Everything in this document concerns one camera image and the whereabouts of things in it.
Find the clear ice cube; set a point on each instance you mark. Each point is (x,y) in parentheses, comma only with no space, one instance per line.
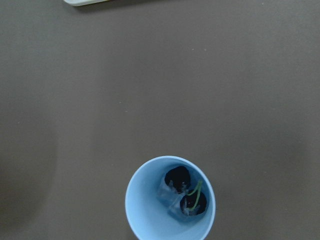
(179,211)
(167,194)

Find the light blue plastic cup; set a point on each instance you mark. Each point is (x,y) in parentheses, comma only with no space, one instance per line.
(149,218)

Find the cream rabbit tray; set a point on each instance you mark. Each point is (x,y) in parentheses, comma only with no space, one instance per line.
(78,3)

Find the dark cherries pair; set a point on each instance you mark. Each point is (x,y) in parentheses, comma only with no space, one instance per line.
(193,201)

